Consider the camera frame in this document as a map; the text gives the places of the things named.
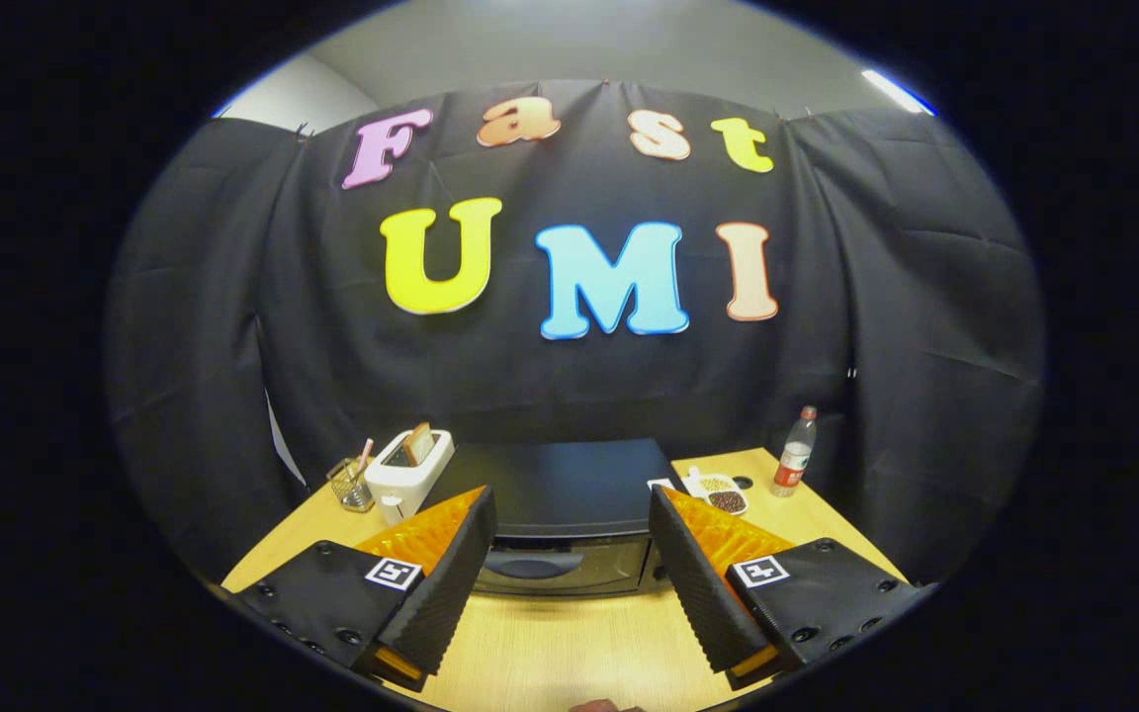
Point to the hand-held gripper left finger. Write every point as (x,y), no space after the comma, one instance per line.
(451,583)

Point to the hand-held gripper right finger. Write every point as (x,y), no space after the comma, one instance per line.
(698,593)

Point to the black toaster oven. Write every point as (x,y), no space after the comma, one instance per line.
(560,485)

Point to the white pop-up toaster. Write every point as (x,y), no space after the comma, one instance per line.
(401,485)

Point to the white divided bean dish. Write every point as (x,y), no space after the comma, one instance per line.
(718,489)

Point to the brown toast slice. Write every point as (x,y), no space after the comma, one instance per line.
(418,443)

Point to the pink pen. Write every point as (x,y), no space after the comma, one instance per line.
(364,455)

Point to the red label water bottle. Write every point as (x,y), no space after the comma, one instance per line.
(793,460)

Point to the ceiling light strip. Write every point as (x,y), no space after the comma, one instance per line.
(891,89)

